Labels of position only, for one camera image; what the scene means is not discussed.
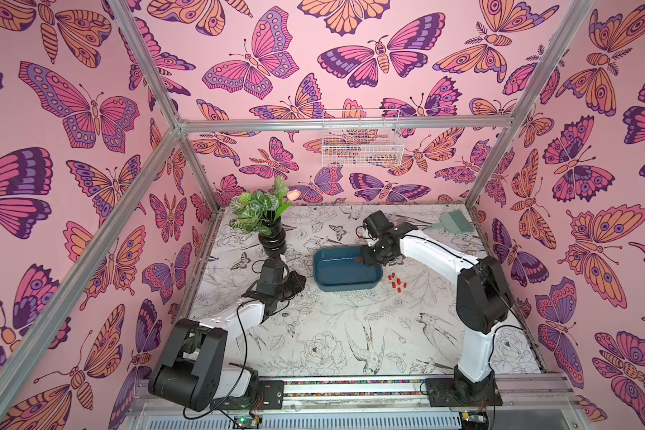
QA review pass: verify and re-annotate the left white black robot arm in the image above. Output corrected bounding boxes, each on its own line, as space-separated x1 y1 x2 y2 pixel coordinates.
148 269 306 412

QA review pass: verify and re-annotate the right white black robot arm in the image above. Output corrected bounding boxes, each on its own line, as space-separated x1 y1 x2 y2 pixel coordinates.
362 228 510 385

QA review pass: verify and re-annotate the white wire basket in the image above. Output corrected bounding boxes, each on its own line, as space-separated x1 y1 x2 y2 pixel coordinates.
319 109 405 168

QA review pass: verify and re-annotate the green plant in black vase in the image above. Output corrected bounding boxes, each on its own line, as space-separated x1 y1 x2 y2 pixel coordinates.
229 177 301 259

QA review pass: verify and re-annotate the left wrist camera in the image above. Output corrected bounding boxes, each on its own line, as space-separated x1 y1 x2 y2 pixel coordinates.
256 258 288 294

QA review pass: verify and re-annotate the teal plastic storage box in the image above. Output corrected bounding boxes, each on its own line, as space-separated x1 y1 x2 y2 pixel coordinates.
313 247 383 292

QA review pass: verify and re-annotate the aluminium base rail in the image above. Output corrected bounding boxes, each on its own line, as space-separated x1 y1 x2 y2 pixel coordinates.
123 374 591 429

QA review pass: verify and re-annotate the green dustpan brush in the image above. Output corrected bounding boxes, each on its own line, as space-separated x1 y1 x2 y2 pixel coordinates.
426 210 475 235

